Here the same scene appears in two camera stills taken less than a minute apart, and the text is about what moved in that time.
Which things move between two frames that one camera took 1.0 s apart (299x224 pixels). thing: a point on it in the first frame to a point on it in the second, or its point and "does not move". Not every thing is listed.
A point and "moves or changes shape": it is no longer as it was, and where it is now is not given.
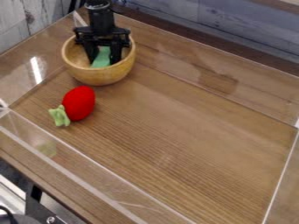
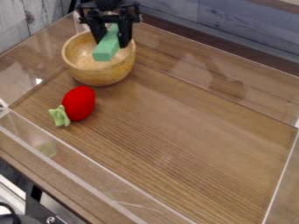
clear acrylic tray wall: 189,143 does not move
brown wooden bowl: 78,63 does not move
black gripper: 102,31 to 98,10
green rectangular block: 102,60 moves or changes shape
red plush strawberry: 80,104 does not move
